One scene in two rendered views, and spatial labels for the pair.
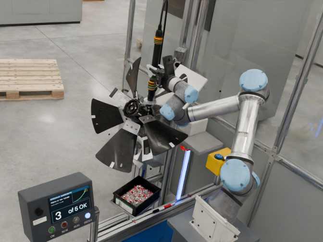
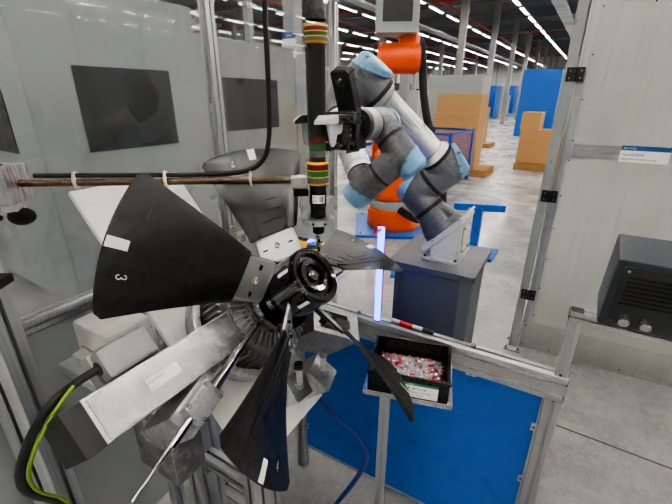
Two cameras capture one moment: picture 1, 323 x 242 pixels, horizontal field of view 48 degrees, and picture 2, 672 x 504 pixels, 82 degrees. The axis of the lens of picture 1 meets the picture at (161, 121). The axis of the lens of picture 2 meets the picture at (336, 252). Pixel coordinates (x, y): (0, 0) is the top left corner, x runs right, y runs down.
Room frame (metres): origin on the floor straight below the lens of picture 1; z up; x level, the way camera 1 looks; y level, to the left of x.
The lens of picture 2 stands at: (1.99, 0.84, 1.55)
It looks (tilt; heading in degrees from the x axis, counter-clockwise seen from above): 22 degrees down; 253
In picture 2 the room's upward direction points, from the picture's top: straight up
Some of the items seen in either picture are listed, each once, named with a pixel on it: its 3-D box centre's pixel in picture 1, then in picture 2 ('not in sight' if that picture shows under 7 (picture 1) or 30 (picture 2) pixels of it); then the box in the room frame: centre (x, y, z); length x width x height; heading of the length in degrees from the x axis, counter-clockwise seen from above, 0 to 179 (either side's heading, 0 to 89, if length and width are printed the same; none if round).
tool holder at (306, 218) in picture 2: (151, 93); (313, 199); (1.80, 0.08, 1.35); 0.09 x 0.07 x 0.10; 167
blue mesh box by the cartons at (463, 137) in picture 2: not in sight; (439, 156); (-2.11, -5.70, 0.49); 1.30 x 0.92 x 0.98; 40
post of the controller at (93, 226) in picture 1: (93, 224); (568, 342); (1.17, 0.23, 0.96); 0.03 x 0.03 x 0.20; 42
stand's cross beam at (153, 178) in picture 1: (151, 179); (231, 470); (2.04, 0.01, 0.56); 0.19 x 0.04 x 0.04; 132
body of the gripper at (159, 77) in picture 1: (166, 79); (346, 129); (1.71, 0.01, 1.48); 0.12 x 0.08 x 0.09; 40
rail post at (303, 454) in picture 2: not in sight; (301, 395); (1.75, -0.41, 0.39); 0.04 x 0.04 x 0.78; 42
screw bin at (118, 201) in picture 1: (137, 195); (409, 367); (1.53, 0.07, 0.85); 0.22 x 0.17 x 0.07; 147
